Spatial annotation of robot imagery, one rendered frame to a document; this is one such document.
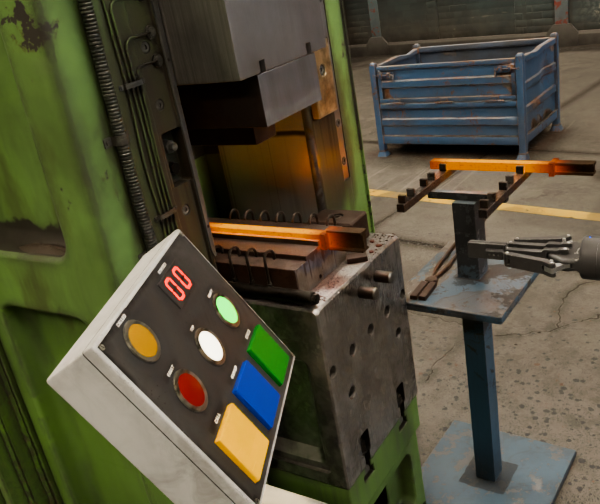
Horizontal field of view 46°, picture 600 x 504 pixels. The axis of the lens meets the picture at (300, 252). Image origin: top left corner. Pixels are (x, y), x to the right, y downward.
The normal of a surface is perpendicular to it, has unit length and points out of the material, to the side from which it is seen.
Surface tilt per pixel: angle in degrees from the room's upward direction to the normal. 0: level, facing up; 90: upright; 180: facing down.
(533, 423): 0
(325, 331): 90
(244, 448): 60
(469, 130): 90
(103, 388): 90
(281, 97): 90
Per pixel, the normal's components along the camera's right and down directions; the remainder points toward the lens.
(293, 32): 0.84, 0.07
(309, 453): -0.47, -0.40
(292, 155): -0.52, 0.41
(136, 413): -0.12, 0.41
